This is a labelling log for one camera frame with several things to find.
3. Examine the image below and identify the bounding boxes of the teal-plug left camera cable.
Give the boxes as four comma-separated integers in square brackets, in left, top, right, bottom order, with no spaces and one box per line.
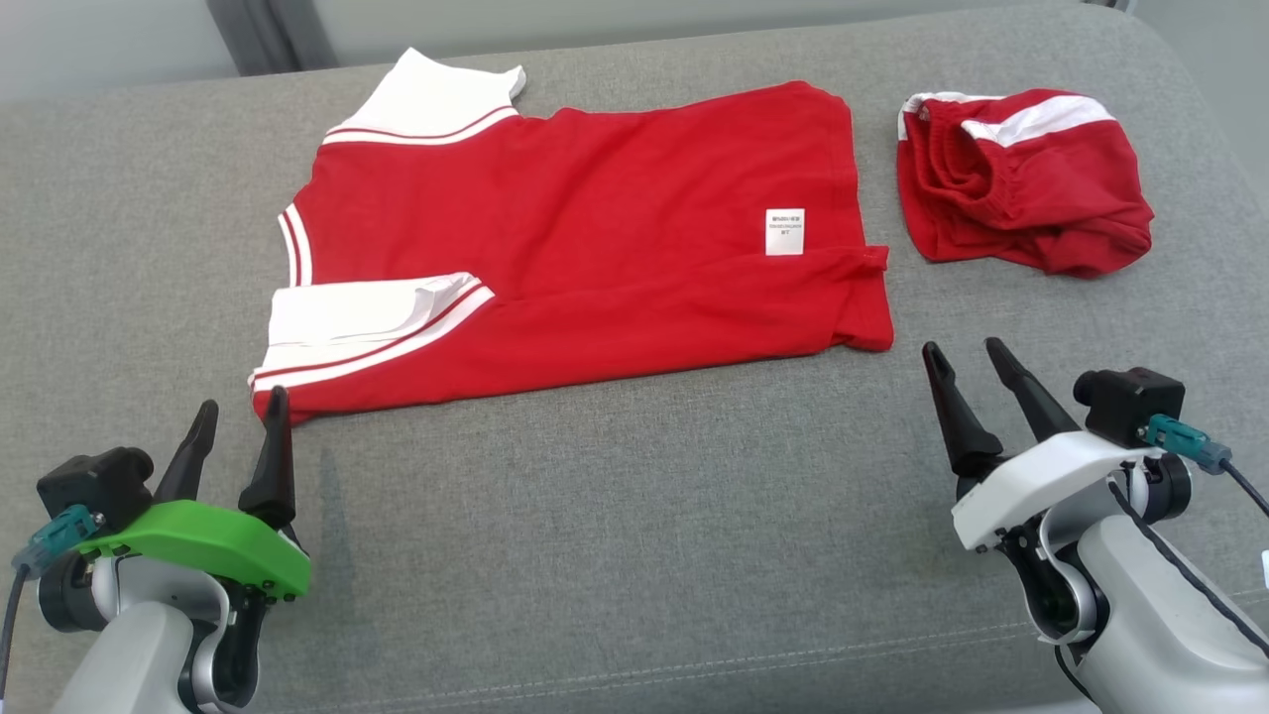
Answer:
[0,503,102,700]

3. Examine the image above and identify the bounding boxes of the red shorts with white stripe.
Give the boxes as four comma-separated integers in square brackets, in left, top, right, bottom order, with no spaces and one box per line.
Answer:
[894,88,1157,280]

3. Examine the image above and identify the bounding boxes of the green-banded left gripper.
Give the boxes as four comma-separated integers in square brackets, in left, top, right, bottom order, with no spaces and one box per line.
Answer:
[73,386,314,711]

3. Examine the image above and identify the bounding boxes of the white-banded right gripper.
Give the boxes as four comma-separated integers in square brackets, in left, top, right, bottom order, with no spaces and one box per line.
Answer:
[921,336,1168,643]

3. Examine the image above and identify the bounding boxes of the teal-plug camera cable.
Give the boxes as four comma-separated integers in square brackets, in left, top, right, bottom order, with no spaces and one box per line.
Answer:
[0,503,102,700]
[1144,414,1269,519]

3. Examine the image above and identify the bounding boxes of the red shirt with white sleeves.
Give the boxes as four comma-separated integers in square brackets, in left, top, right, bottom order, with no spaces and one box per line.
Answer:
[248,46,896,428]

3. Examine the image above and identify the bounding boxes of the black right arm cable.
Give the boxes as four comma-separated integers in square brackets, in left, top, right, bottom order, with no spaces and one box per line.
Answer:
[1104,480,1269,657]

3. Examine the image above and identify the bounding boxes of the teal-plug right camera cable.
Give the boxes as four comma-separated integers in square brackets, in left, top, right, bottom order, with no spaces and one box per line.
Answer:
[1144,414,1269,519]

